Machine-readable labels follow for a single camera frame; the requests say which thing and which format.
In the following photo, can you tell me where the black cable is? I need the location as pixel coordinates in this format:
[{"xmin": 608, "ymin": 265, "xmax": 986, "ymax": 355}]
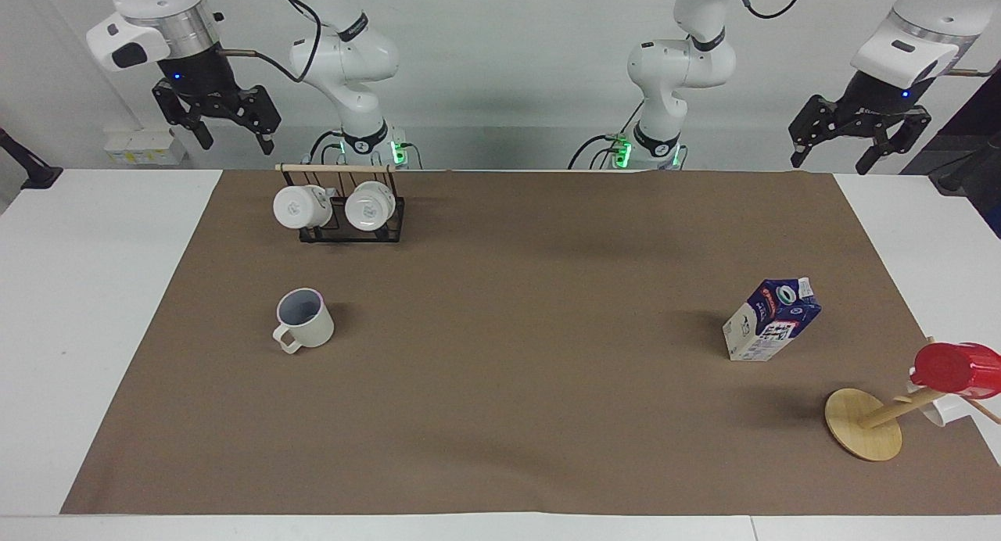
[
  {"xmin": 308, "ymin": 129, "xmax": 346, "ymax": 167},
  {"xmin": 217, "ymin": 0, "xmax": 323, "ymax": 84},
  {"xmin": 735, "ymin": 0, "xmax": 988, "ymax": 79},
  {"xmin": 566, "ymin": 102, "xmax": 647, "ymax": 171}
]

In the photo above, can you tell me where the black stand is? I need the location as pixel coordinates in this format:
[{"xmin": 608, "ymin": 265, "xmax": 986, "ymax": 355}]
[
  {"xmin": 899, "ymin": 70, "xmax": 1001, "ymax": 239},
  {"xmin": 0, "ymin": 127, "xmax": 64, "ymax": 191}
]

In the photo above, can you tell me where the red cup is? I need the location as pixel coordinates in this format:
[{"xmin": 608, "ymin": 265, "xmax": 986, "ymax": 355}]
[{"xmin": 910, "ymin": 342, "xmax": 1001, "ymax": 400}]

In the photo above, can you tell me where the wooden cup tree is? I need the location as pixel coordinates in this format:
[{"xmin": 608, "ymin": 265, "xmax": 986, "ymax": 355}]
[{"xmin": 824, "ymin": 336, "xmax": 1001, "ymax": 463}]

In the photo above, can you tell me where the small white cup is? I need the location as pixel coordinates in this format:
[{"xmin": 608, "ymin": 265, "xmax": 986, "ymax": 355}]
[{"xmin": 906, "ymin": 380, "xmax": 971, "ymax": 428}]

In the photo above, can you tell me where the black wire cup rack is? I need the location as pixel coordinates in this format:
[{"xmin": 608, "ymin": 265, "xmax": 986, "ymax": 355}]
[{"xmin": 275, "ymin": 163, "xmax": 408, "ymax": 245}]

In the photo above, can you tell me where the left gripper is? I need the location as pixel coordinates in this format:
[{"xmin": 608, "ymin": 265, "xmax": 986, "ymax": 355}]
[{"xmin": 788, "ymin": 70, "xmax": 933, "ymax": 177}]

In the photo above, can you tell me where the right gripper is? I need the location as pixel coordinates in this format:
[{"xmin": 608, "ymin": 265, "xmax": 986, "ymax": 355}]
[{"xmin": 152, "ymin": 46, "xmax": 283, "ymax": 156}]

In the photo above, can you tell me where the grey cup with lilac rim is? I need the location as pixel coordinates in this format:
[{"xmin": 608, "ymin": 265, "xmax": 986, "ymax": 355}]
[{"xmin": 271, "ymin": 288, "xmax": 336, "ymax": 356}]

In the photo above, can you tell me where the blue and white milk carton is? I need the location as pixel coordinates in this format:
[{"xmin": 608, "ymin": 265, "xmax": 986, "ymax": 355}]
[{"xmin": 721, "ymin": 277, "xmax": 823, "ymax": 363}]

